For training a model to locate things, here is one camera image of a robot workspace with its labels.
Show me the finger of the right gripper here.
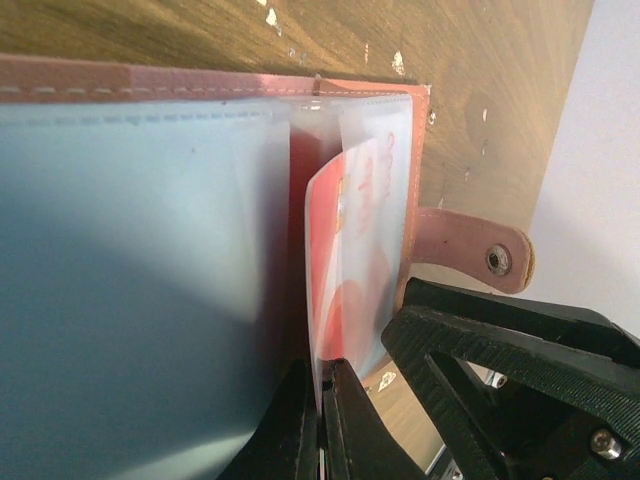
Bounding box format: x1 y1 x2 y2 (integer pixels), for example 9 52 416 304
382 278 639 479

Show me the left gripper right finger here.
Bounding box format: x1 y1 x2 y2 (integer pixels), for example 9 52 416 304
322 358 425 480

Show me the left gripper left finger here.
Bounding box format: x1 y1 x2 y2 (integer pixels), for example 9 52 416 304
219 359 319 480

